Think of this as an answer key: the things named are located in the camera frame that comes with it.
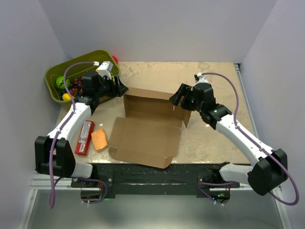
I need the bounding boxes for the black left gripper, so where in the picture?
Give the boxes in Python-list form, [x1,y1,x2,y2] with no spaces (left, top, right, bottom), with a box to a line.
[95,75,128,99]

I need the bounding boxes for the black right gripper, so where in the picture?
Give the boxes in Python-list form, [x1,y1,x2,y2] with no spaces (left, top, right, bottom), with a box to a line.
[169,83,204,113]

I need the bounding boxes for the brown cardboard box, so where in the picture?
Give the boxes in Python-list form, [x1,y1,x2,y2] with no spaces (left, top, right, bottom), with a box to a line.
[108,88,191,168]

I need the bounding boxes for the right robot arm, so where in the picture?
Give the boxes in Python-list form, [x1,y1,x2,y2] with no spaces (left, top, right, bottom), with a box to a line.
[169,83,287,196]

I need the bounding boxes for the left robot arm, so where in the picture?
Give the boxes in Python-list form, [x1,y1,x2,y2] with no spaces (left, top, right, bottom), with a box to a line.
[34,71,128,187]

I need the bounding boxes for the red ball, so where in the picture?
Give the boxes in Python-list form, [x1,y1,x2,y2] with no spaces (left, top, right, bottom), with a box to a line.
[112,55,119,64]

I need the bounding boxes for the purple toy grapes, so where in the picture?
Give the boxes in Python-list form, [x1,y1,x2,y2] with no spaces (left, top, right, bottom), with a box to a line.
[68,76,82,97]

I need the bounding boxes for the green plastic bin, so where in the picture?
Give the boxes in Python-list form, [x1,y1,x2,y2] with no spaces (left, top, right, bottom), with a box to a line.
[44,50,121,105]

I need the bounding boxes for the yellow toy lemon front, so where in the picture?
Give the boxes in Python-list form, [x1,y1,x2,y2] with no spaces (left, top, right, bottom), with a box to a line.
[62,93,71,101]

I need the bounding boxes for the orange sponge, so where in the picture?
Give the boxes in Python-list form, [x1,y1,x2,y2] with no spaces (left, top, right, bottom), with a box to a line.
[91,129,108,151]

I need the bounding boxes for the green toy ball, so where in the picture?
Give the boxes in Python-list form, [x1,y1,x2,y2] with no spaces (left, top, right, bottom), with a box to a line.
[55,76,71,90]

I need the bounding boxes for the red snack bar package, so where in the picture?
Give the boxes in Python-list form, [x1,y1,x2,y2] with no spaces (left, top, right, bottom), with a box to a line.
[75,120,95,156]

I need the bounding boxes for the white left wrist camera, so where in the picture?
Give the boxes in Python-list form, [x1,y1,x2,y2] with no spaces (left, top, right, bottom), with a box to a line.
[96,61,113,79]

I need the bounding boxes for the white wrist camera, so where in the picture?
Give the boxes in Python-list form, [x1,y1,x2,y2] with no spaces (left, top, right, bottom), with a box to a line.
[194,73,208,85]
[96,61,113,79]

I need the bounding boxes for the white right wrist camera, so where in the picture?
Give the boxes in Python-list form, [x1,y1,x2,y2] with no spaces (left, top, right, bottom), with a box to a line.
[194,73,208,85]

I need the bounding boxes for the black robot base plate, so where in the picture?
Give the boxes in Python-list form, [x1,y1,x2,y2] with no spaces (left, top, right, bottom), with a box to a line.
[71,163,240,203]

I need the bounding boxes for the aluminium frame rail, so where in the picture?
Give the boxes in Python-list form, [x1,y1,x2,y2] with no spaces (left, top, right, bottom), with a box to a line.
[234,63,292,229]

